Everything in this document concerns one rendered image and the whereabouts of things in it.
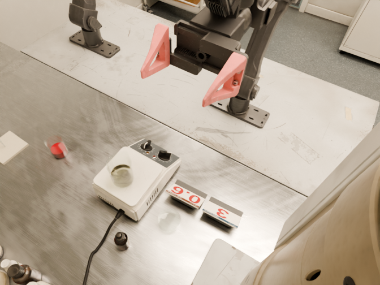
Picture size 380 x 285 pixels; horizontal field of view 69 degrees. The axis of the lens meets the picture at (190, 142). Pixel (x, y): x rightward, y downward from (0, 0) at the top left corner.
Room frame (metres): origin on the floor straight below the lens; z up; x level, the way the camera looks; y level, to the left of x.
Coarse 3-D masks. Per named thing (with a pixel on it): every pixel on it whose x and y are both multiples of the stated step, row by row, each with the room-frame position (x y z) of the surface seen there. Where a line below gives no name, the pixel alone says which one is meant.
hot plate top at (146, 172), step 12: (132, 156) 0.35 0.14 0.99; (132, 168) 0.32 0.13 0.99; (144, 168) 0.32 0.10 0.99; (156, 168) 0.33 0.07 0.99; (96, 180) 0.28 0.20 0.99; (108, 180) 0.28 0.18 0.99; (144, 180) 0.29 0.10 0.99; (108, 192) 0.26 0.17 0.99; (120, 192) 0.26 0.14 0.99; (132, 192) 0.26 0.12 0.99; (144, 192) 0.26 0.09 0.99; (132, 204) 0.23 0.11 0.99
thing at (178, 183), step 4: (176, 180) 0.34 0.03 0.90; (176, 184) 0.33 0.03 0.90; (180, 184) 0.33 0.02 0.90; (184, 184) 0.33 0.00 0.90; (184, 188) 0.32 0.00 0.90; (188, 188) 0.32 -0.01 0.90; (192, 188) 0.32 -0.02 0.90; (168, 192) 0.29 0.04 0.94; (192, 192) 0.31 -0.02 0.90; (196, 192) 0.31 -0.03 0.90; (200, 192) 0.31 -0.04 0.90; (172, 196) 0.29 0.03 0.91; (176, 196) 0.28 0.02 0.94; (200, 196) 0.30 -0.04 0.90; (204, 196) 0.30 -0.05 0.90; (180, 200) 0.28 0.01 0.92; (204, 200) 0.29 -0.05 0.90; (188, 204) 0.27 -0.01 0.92; (200, 204) 0.27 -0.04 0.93; (192, 208) 0.27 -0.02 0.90
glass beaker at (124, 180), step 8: (120, 152) 0.32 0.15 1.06; (112, 160) 0.30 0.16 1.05; (120, 160) 0.31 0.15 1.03; (128, 160) 0.31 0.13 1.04; (112, 168) 0.30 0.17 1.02; (112, 176) 0.27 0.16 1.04; (120, 176) 0.27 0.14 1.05; (128, 176) 0.28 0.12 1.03; (120, 184) 0.27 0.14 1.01; (128, 184) 0.27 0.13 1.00
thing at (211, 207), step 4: (208, 204) 0.28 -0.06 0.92; (212, 204) 0.28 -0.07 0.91; (208, 208) 0.26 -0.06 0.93; (212, 208) 0.27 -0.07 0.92; (216, 208) 0.27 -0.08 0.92; (220, 208) 0.27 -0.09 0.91; (212, 212) 0.25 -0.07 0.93; (216, 212) 0.25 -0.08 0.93; (220, 212) 0.26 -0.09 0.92; (224, 212) 0.26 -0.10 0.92; (228, 212) 0.26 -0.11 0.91; (220, 216) 0.24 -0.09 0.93; (224, 216) 0.25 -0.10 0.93; (228, 216) 0.25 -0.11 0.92; (232, 216) 0.25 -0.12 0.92; (236, 216) 0.26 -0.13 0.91; (228, 220) 0.24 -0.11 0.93; (232, 220) 0.24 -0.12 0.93; (236, 220) 0.24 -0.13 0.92; (236, 224) 0.23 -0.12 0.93
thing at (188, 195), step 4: (172, 188) 0.31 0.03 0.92; (176, 188) 0.31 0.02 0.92; (180, 188) 0.32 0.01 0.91; (172, 192) 0.29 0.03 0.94; (176, 192) 0.30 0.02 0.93; (180, 192) 0.30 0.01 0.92; (184, 192) 0.30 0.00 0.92; (188, 192) 0.31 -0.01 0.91; (180, 196) 0.28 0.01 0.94; (184, 196) 0.29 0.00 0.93; (188, 196) 0.29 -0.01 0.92; (192, 196) 0.29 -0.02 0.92; (196, 196) 0.30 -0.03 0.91; (188, 200) 0.27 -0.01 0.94; (192, 200) 0.28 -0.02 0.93; (196, 200) 0.28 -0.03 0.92; (200, 200) 0.29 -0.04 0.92; (196, 204) 0.27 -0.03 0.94
